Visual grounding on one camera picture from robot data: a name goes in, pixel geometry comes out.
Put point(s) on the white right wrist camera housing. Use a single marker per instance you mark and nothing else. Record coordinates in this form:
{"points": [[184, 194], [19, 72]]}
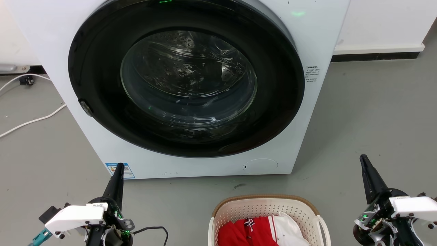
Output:
{"points": [[414, 206]]}

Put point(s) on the round white filter cover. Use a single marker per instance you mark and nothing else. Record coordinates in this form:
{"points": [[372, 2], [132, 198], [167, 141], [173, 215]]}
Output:
{"points": [[261, 164]]}

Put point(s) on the grey washer door latch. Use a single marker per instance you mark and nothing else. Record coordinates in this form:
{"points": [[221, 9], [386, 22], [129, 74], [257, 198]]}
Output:
{"points": [[85, 108]]}

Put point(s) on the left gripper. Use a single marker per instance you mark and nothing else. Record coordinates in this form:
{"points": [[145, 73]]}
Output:
{"points": [[114, 218]]}

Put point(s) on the white garment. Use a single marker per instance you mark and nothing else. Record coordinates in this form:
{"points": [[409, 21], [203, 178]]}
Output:
{"points": [[288, 230]]}

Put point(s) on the grey metal pipe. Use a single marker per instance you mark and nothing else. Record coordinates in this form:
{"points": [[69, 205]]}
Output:
{"points": [[12, 68]]}

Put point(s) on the blue energy label sticker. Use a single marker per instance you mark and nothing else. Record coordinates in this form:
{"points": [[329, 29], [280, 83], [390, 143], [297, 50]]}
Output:
{"points": [[128, 172]]}

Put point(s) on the black baseboard strip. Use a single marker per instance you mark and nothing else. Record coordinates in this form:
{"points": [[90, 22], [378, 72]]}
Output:
{"points": [[374, 57]]}

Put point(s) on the black round washer door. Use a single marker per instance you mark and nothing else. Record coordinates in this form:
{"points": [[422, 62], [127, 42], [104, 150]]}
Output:
{"points": [[102, 68]]}

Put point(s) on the small printed text label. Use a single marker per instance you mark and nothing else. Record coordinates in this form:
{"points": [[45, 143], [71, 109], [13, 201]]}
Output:
{"points": [[312, 74]]}

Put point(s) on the cream perforated laundry basket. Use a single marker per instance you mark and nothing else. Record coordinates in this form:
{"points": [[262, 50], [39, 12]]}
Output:
{"points": [[259, 206]]}

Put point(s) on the white front-load washing machine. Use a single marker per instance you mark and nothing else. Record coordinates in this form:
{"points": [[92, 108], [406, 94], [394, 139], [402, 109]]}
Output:
{"points": [[317, 112]]}

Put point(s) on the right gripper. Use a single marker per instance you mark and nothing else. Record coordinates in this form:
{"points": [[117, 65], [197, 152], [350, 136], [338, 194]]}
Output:
{"points": [[379, 222]]}

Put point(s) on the red garment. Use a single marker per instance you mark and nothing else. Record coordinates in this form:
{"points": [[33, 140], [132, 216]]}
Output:
{"points": [[239, 234]]}

